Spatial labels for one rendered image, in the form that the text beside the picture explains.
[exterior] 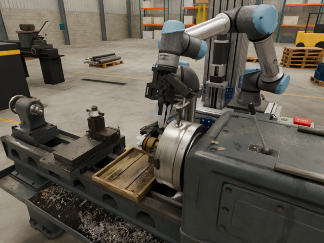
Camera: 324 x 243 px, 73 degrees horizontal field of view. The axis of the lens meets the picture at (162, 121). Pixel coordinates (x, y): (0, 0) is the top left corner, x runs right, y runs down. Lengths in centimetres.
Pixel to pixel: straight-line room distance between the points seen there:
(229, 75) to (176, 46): 94
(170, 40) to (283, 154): 52
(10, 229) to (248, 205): 210
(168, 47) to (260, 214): 61
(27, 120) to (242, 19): 149
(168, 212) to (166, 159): 27
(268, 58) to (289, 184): 71
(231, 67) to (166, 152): 94
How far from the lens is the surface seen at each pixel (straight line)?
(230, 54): 163
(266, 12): 110
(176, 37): 77
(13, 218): 258
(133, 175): 123
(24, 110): 176
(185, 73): 116
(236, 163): 71
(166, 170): 91
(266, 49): 120
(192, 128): 92
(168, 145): 89
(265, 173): 70
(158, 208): 107
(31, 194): 186
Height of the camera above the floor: 164
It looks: 25 degrees down
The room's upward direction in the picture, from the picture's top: straight up
